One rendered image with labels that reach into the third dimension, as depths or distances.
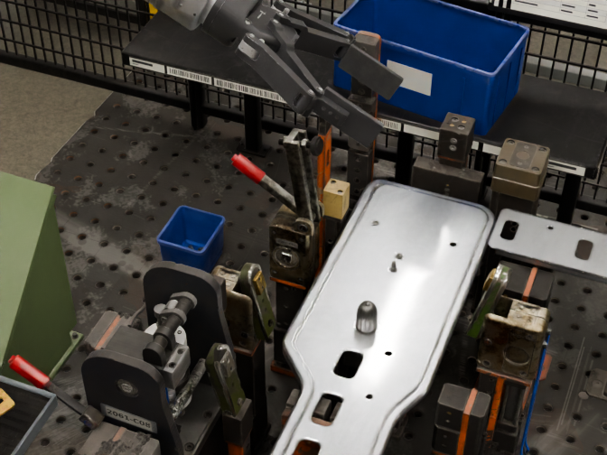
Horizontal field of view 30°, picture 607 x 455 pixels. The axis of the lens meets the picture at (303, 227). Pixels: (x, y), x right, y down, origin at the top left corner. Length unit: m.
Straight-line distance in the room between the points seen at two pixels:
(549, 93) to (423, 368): 0.67
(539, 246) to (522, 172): 0.13
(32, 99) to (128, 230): 1.63
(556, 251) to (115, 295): 0.83
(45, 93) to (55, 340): 1.95
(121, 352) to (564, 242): 0.76
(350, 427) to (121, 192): 0.99
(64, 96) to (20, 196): 2.00
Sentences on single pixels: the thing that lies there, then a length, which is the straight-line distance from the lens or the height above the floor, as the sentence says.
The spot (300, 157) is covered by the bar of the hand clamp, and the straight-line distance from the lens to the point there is 1.65.
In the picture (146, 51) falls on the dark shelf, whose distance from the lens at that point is 2.17.
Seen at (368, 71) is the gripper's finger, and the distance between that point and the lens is 1.27.
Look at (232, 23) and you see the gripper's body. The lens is 1.18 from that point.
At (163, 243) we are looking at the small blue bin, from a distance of 2.11.
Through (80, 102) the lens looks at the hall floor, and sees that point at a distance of 3.80.
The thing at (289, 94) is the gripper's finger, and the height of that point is 1.57.
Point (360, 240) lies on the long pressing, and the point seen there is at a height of 1.00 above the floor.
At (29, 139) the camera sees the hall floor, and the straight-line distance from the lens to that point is 3.68.
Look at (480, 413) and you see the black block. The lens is 1.60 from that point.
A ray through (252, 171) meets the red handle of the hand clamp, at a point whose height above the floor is 1.13.
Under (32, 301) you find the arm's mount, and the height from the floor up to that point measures 0.90.
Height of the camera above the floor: 2.25
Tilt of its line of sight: 43 degrees down
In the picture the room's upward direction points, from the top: straight up
